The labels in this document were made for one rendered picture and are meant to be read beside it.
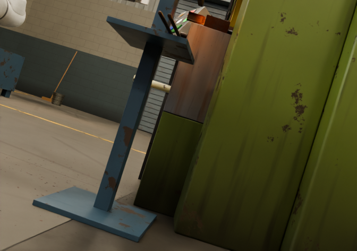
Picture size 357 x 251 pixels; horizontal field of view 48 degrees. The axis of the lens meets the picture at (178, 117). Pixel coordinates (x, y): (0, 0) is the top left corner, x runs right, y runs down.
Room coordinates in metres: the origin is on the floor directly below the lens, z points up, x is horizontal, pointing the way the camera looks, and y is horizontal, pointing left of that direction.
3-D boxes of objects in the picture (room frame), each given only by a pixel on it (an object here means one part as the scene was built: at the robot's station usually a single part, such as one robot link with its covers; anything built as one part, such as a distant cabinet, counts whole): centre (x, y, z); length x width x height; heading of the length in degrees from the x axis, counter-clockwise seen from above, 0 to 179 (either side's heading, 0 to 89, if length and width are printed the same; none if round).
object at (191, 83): (2.11, -0.20, 0.69); 0.56 x 0.38 x 0.45; 91
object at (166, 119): (2.11, -0.20, 0.23); 0.56 x 0.38 x 0.47; 91
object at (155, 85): (2.51, 0.12, 0.62); 0.44 x 0.05 x 0.05; 91
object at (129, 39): (1.61, 0.18, 0.71); 0.40 x 0.30 x 0.02; 174
